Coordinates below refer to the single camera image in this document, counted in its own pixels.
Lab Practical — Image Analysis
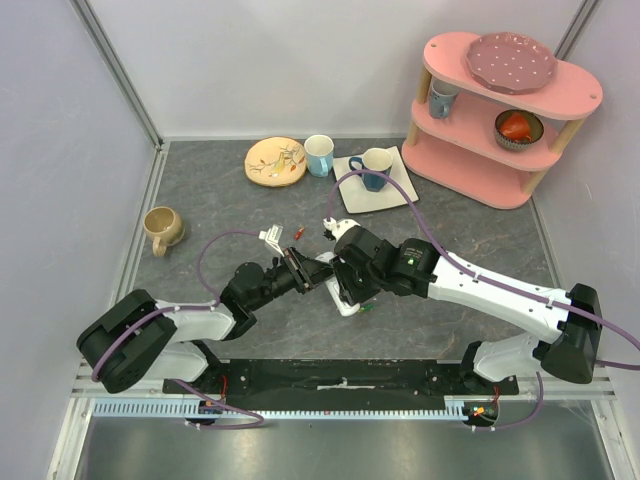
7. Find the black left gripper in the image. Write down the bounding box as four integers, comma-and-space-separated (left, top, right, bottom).
249, 245, 336, 311

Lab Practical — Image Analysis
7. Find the white remote control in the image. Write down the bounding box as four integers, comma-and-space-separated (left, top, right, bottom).
314, 251, 362, 318

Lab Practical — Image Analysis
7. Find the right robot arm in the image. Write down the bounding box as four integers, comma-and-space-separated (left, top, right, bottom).
324, 219, 602, 394

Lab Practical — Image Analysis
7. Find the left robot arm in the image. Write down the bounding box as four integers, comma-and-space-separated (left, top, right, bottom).
76, 247, 334, 394

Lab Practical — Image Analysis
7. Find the white square plate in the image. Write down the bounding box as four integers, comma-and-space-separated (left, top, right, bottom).
332, 145, 420, 215

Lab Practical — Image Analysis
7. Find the dark blue mug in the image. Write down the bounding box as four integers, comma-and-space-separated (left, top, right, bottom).
349, 147, 393, 192

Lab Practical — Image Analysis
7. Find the beige floral plate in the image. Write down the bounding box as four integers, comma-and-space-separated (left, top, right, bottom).
244, 136, 307, 187

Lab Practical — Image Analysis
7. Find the light blue mug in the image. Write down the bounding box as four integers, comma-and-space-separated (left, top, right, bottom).
304, 134, 334, 177

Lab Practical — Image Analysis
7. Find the beige mug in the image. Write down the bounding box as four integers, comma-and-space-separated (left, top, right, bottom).
143, 206, 185, 257

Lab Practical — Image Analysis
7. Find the pink three-tier shelf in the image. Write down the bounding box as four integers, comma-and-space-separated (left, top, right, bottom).
402, 32, 603, 209

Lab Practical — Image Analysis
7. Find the blue grey mug on shelf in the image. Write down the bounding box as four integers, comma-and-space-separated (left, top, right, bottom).
428, 79, 459, 119

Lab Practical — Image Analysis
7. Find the red cup in bowl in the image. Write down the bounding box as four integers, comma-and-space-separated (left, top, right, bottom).
499, 112, 532, 142

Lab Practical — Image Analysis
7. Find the dark patterned bowl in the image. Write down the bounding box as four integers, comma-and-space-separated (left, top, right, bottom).
494, 109, 544, 152

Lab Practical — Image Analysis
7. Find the purple dotted plate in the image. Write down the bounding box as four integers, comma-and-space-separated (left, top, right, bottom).
466, 32, 557, 95

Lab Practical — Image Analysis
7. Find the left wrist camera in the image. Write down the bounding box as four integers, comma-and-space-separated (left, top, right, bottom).
259, 224, 284, 257

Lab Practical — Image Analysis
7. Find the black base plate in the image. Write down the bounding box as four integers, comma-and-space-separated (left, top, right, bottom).
190, 359, 519, 397

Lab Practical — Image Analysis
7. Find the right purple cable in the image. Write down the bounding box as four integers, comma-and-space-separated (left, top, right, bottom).
325, 168, 640, 434

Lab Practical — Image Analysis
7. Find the slotted cable duct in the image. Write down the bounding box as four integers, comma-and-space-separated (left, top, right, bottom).
92, 397, 497, 421

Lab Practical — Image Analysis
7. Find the aluminium frame rail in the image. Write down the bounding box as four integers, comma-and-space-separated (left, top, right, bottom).
70, 0, 164, 149

